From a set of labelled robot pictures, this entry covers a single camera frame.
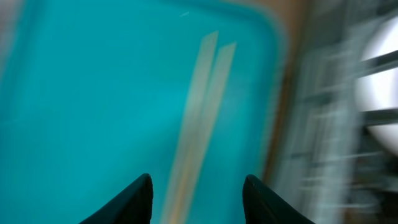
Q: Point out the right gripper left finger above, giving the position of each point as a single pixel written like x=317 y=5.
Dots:
x=133 y=205

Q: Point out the white cylindrical cup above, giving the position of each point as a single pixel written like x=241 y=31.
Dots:
x=378 y=91

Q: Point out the grey dishwasher rack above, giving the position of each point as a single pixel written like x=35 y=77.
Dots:
x=330 y=168

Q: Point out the wooden chopstick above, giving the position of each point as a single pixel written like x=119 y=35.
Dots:
x=191 y=114
x=222 y=62

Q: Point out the teal serving tray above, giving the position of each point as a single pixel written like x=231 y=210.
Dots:
x=93 y=95

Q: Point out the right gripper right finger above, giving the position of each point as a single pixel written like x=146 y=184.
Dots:
x=263 y=206

